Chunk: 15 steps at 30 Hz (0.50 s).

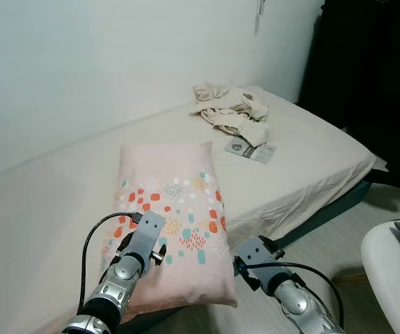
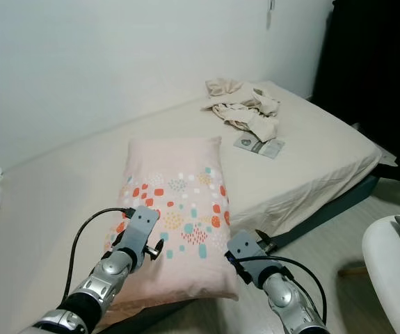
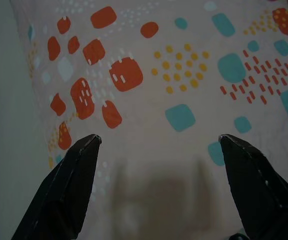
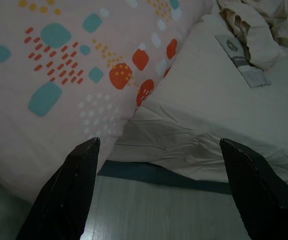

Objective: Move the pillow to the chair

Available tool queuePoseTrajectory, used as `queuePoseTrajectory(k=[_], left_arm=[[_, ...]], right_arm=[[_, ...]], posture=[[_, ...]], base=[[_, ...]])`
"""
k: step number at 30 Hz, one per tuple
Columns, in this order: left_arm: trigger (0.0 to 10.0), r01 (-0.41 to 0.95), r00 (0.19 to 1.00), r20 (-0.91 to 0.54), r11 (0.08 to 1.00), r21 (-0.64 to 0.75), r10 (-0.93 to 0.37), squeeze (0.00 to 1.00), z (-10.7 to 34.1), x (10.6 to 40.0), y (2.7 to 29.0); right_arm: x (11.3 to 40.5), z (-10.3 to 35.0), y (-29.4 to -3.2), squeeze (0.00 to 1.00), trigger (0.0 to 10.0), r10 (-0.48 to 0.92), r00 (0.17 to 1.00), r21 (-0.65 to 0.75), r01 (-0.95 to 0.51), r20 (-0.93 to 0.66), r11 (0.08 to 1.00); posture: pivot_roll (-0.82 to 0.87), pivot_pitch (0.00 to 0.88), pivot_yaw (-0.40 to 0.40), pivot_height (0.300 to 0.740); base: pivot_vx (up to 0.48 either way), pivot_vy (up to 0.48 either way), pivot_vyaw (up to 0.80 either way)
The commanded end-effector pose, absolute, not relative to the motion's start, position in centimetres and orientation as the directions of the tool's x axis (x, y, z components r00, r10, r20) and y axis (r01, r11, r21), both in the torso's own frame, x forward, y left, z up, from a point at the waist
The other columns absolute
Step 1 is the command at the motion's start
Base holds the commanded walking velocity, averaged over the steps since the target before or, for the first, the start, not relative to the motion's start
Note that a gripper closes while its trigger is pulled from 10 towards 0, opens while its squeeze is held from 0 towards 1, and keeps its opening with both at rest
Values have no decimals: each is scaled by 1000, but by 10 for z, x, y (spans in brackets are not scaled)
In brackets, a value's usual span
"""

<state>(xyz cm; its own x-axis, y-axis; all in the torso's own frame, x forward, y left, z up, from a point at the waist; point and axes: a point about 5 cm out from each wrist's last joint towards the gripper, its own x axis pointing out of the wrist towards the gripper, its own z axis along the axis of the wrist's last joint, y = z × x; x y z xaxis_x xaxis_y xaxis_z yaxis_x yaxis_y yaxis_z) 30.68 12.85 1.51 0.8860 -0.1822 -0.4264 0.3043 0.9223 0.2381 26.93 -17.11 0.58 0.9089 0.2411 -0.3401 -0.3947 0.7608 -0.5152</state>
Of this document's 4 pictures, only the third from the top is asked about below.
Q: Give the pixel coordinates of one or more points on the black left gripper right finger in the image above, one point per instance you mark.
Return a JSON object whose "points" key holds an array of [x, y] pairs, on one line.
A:
{"points": [[264, 197]]}

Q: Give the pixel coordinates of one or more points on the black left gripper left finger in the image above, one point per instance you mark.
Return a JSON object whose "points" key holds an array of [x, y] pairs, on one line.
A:
{"points": [[66, 190]]}

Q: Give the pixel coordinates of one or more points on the pink patterned pillow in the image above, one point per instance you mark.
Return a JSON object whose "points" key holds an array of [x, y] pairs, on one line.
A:
{"points": [[158, 112]]}

